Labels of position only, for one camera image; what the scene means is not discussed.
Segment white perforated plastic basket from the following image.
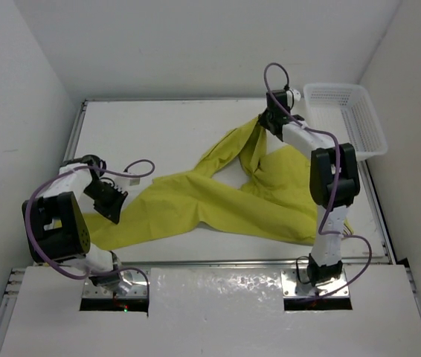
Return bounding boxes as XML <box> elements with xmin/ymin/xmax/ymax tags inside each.
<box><xmin>303</xmin><ymin>83</ymin><xmax>388</xmax><ymax>161</ymax></box>

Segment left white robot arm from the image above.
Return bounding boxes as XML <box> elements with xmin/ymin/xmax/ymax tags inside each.
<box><xmin>22</xmin><ymin>155</ymin><xmax>128</xmax><ymax>286</ymax></box>

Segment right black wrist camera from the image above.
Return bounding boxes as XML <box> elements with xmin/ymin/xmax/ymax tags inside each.
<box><xmin>266</xmin><ymin>87</ymin><xmax>302</xmax><ymax>112</ymax></box>

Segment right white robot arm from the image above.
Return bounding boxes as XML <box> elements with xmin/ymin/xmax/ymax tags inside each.
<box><xmin>258</xmin><ymin>108</ymin><xmax>360</xmax><ymax>286</ymax></box>

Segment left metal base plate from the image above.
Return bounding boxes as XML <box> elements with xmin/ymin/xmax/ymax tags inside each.
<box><xmin>82</xmin><ymin>268</ymin><xmax>150</xmax><ymax>300</ymax></box>

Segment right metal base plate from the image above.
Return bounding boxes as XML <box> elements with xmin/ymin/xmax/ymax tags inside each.
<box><xmin>280</xmin><ymin>266</ymin><xmax>350</xmax><ymax>300</ymax></box>

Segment yellow-green trousers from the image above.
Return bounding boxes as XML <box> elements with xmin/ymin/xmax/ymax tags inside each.
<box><xmin>82</xmin><ymin>115</ymin><xmax>356</xmax><ymax>251</ymax></box>

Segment aluminium table frame rail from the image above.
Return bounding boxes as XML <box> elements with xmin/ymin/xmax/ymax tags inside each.
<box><xmin>0</xmin><ymin>100</ymin><xmax>89</xmax><ymax>352</ymax></box>

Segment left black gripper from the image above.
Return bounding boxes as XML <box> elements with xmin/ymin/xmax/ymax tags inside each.
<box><xmin>83</xmin><ymin>180</ymin><xmax>128</xmax><ymax>224</ymax></box>

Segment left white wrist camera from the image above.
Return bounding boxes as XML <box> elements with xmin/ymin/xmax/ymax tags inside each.
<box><xmin>113</xmin><ymin>176</ymin><xmax>141</xmax><ymax>190</ymax></box>

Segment white front cover board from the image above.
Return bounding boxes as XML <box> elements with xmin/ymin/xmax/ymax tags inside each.
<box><xmin>1</xmin><ymin>266</ymin><xmax>421</xmax><ymax>356</ymax></box>

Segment metal base plate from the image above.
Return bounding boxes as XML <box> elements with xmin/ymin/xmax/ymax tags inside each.
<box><xmin>82</xmin><ymin>268</ymin><xmax>150</xmax><ymax>300</ymax></box>
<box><xmin>280</xmin><ymin>266</ymin><xmax>350</xmax><ymax>300</ymax></box>

